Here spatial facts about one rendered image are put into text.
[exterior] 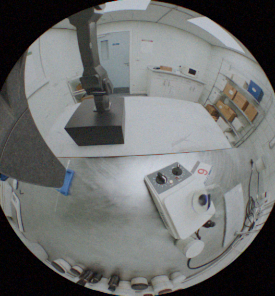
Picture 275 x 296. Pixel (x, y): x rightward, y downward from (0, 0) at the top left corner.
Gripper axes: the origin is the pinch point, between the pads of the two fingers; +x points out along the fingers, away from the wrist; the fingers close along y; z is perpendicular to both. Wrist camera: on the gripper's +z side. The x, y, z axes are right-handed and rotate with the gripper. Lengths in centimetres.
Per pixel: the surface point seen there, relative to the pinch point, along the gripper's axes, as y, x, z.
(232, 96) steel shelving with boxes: 189, 109, -124
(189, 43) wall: 197, 0, -286
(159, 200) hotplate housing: 4.1, 23.4, 1.9
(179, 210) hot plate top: 8.4, 23.2, 4.8
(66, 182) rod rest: -25.0, 14.1, -3.1
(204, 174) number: 19.7, 35.7, -3.0
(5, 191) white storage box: -87, -28, 22
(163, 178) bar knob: 5.9, 23.8, -3.2
